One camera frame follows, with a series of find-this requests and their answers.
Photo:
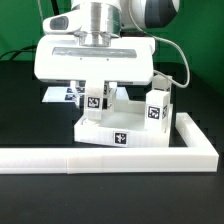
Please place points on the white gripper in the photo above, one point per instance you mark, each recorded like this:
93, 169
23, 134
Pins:
85, 44

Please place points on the white square tabletop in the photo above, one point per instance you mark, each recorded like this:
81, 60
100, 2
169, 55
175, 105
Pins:
123, 127

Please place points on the white sheet with AprilTags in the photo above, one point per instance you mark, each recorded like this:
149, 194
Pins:
58, 94

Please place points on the white L-shaped obstacle fence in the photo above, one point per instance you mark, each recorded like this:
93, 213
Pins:
198, 155

